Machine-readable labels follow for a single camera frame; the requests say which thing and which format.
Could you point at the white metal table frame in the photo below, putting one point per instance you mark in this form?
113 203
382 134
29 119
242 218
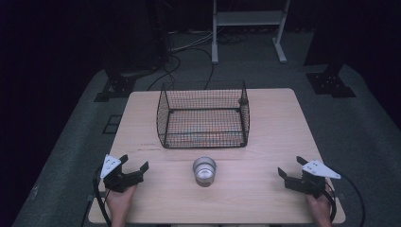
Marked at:
249 18

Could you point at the person's right hand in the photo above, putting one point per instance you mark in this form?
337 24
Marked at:
321 210

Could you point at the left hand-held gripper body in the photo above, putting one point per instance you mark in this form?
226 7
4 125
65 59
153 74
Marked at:
117 182

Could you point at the shiny metal cup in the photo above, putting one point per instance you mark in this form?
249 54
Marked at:
204 171

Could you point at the person's left hand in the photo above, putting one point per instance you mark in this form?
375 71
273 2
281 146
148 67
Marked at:
120 205

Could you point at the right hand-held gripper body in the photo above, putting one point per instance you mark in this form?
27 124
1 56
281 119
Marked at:
310 184

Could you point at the black stand base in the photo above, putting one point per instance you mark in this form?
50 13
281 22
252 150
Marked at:
329 83
118 85

